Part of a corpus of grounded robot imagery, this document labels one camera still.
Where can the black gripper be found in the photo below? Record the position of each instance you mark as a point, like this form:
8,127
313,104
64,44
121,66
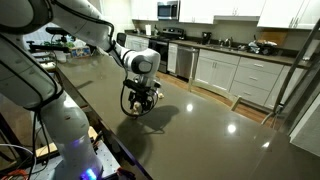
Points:
139,92

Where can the burger candy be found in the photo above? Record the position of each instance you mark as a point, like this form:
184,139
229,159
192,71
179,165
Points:
161,95
137,106

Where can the burger candy pack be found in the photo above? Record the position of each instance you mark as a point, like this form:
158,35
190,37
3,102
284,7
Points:
134,112

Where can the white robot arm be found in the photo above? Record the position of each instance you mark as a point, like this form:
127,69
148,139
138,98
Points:
27,84

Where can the black stove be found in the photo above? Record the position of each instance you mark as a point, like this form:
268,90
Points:
160,43

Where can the stainless dishwasher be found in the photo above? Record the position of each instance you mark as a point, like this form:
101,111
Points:
185,57

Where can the tissue box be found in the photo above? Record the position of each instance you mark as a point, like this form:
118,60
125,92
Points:
80,52

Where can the coffee maker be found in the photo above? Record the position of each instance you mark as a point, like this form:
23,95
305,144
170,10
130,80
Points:
206,37

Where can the microwave oven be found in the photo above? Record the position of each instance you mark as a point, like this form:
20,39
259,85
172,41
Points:
168,9

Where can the wooden chair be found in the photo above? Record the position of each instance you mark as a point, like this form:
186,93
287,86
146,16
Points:
214,71

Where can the white lower kitchen cabinets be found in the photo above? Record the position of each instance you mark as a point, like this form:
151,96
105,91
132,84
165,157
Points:
256,80

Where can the white kitchen cabinets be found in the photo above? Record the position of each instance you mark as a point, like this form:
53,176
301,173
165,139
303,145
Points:
286,14
256,80

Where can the dish clutter on counter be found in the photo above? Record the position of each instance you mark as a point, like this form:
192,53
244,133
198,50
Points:
262,47

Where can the wooden cutting board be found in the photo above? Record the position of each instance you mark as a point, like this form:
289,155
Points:
277,37

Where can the white upper kitchen cabinets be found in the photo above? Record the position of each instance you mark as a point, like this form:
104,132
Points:
286,14

